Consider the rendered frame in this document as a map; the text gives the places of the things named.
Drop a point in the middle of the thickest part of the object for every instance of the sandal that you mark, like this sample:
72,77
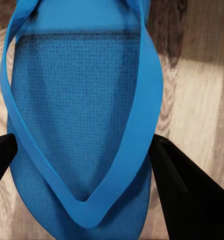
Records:
84,102

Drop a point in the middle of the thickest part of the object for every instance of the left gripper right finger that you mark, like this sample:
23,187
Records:
191,201

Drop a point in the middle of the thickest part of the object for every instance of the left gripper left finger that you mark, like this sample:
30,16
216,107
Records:
8,150

